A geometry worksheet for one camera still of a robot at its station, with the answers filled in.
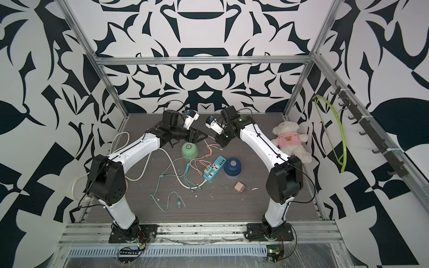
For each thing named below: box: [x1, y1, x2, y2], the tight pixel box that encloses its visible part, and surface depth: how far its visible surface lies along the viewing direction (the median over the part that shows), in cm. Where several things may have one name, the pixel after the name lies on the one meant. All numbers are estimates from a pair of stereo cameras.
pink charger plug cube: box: [234, 181, 246, 194], surface depth 88 cm
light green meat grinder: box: [181, 141, 199, 160], surface depth 93 cm
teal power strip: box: [203, 155, 227, 183], surface depth 93 cm
